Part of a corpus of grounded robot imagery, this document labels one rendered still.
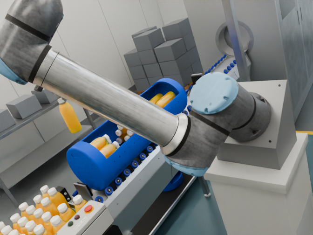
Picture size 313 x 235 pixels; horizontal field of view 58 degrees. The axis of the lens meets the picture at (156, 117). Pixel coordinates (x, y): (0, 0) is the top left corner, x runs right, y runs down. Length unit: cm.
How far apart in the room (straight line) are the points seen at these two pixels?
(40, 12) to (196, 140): 56
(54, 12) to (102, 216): 80
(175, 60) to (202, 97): 406
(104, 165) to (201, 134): 70
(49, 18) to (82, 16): 497
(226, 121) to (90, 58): 492
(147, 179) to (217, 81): 96
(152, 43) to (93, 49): 125
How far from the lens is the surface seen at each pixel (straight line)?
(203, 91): 92
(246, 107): 96
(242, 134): 105
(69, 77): 80
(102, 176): 148
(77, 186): 158
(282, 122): 109
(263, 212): 120
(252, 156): 112
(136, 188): 166
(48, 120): 515
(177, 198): 261
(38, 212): 144
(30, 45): 81
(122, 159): 154
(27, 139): 501
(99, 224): 125
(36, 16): 81
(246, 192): 116
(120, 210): 160
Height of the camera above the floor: 179
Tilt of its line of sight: 23 degrees down
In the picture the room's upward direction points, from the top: 21 degrees counter-clockwise
